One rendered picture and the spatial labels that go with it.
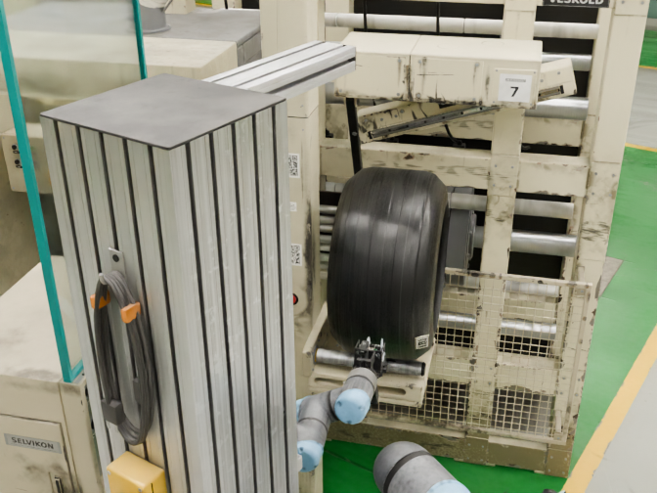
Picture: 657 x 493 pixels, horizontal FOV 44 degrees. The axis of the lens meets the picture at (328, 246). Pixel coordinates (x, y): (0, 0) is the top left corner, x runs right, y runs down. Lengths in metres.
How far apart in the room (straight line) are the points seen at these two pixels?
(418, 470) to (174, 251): 0.65
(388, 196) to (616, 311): 2.63
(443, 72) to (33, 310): 1.32
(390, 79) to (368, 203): 0.41
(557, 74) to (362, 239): 0.80
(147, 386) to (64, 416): 0.78
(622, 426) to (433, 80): 2.03
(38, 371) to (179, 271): 0.95
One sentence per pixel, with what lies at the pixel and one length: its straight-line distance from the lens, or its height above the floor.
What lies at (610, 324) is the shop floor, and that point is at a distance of 4.62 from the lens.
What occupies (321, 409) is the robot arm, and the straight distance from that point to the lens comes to 1.95.
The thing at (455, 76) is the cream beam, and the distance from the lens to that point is 2.46.
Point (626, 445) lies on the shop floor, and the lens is 3.83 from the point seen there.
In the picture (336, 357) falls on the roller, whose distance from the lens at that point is 2.55.
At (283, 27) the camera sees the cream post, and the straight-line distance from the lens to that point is 2.24.
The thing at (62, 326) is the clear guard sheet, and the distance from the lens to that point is 1.87.
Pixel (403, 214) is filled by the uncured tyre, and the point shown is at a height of 1.42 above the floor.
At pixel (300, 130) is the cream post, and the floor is 1.62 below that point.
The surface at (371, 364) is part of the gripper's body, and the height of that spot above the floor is 1.20.
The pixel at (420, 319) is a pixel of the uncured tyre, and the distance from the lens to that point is 2.29.
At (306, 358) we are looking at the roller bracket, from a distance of 2.53.
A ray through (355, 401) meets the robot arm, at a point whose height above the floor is 1.21.
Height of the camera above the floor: 2.39
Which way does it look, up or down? 28 degrees down
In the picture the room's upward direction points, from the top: straight up
